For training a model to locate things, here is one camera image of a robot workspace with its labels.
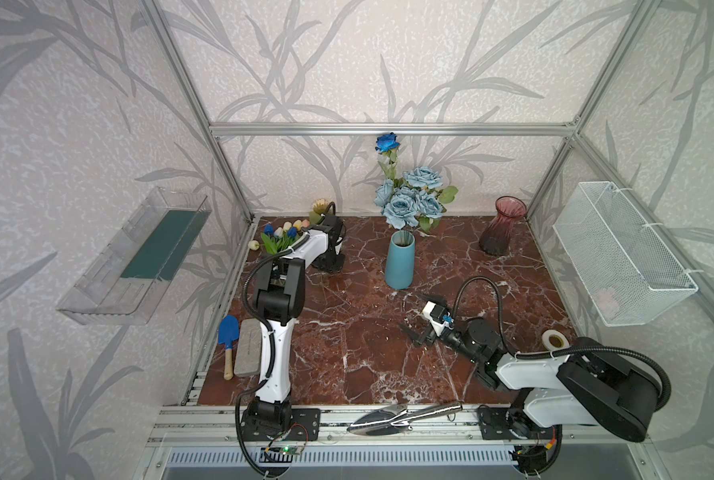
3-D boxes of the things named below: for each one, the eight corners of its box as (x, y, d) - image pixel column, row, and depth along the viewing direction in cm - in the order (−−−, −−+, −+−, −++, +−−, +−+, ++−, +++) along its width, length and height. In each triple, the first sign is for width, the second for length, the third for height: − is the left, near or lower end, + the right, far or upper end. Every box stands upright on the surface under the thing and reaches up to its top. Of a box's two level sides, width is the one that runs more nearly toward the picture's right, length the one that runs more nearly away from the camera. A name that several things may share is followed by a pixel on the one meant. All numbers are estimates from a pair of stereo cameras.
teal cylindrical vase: (385, 289, 102) (387, 251, 85) (385, 269, 107) (386, 230, 90) (410, 289, 102) (416, 251, 85) (408, 269, 107) (414, 230, 90)
